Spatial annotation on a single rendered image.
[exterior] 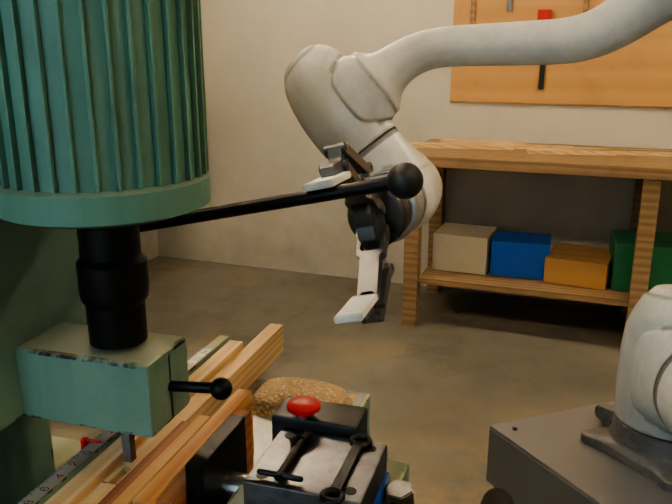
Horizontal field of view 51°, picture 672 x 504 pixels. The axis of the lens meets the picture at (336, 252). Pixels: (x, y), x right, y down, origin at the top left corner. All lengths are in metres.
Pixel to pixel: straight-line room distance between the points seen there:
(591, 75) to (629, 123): 0.30
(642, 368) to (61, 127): 0.87
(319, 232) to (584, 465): 3.22
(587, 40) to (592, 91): 2.77
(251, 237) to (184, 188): 3.87
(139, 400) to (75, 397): 0.07
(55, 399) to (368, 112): 0.53
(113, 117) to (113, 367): 0.22
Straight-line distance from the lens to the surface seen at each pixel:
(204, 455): 0.63
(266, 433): 0.84
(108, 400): 0.66
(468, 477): 2.42
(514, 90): 3.82
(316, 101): 0.97
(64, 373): 0.68
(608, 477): 1.17
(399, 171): 0.66
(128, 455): 0.72
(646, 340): 1.14
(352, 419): 0.64
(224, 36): 4.35
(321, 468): 0.59
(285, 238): 4.34
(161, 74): 0.56
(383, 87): 0.97
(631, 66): 3.80
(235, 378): 0.90
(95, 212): 0.55
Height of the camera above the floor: 1.32
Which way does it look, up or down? 16 degrees down
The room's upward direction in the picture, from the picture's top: straight up
